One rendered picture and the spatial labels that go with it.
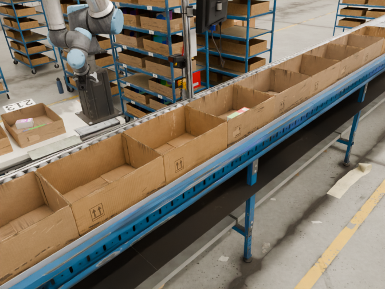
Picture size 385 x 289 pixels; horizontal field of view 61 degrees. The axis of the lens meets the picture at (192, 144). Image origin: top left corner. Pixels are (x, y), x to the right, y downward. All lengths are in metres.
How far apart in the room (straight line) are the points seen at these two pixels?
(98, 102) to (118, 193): 1.19
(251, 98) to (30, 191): 1.22
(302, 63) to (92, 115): 1.55
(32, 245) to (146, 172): 0.45
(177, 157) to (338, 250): 1.44
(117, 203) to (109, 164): 0.32
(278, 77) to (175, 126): 0.86
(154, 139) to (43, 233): 0.73
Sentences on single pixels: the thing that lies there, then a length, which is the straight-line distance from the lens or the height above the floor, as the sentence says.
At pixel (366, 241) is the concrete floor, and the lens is 2.58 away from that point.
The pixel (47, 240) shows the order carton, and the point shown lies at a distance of 1.18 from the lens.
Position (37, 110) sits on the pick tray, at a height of 0.80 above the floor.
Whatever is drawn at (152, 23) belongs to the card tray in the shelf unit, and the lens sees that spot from 3.09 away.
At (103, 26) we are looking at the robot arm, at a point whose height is 1.38.
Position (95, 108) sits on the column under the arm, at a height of 0.84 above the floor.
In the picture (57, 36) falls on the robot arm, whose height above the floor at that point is 1.37.
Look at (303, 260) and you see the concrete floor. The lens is 2.33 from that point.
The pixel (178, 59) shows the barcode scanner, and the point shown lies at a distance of 2.44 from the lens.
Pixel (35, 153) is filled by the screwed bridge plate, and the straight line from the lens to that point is 2.13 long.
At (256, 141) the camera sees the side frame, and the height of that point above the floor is 0.90.
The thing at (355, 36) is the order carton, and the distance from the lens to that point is 3.27.
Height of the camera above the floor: 1.74
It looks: 31 degrees down
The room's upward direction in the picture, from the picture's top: 3 degrees counter-clockwise
